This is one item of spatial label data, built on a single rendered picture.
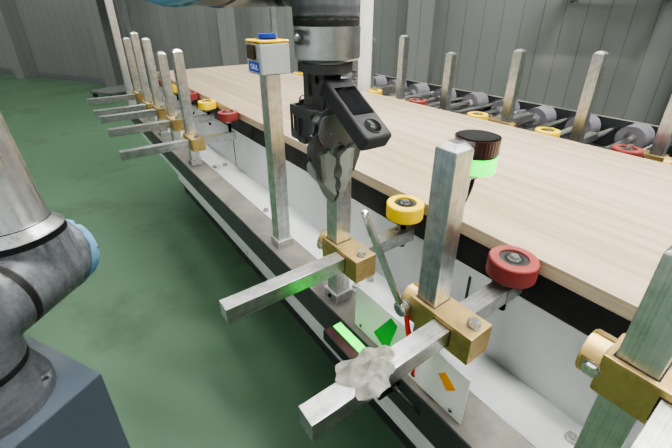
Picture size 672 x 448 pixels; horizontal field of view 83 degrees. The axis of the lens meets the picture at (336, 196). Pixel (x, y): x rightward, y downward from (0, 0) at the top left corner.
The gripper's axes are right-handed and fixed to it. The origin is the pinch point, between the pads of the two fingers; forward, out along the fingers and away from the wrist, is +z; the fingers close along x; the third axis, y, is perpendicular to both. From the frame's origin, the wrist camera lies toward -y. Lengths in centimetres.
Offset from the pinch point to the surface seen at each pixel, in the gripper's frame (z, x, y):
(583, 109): 4, -115, 12
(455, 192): -5.2, -7.0, -16.8
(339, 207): 7.7, -6.8, 8.2
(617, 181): 11, -74, -16
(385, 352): 13.8, 5.6, -18.7
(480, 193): 11.1, -40.7, -0.1
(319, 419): 15.1, 17.1, -20.4
